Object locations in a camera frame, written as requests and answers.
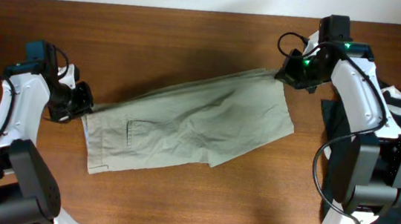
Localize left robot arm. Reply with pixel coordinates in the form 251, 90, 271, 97
0, 40, 94, 224

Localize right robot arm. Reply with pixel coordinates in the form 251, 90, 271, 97
276, 15, 401, 224

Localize khaki shorts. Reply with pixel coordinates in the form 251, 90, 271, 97
82, 68, 294, 174

